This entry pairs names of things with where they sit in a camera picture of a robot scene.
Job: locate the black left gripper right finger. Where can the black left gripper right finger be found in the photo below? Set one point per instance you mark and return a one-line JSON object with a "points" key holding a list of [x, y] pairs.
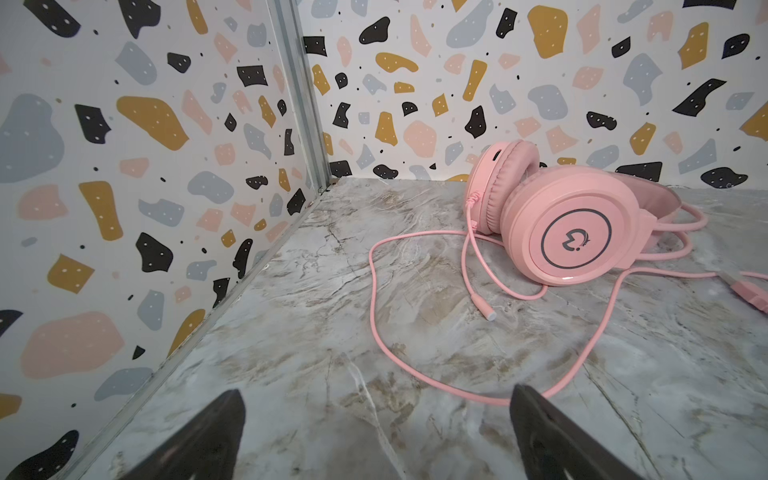
{"points": [[552, 446]]}

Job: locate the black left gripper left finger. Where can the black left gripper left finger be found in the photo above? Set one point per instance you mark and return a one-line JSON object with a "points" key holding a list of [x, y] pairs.
{"points": [[205, 448]]}

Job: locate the aluminium corner post left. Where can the aluminium corner post left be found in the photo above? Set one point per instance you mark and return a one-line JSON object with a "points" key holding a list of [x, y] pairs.
{"points": [[285, 19]]}

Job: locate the pink headphones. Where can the pink headphones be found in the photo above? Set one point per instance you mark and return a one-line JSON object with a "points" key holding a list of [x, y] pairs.
{"points": [[571, 224]]}

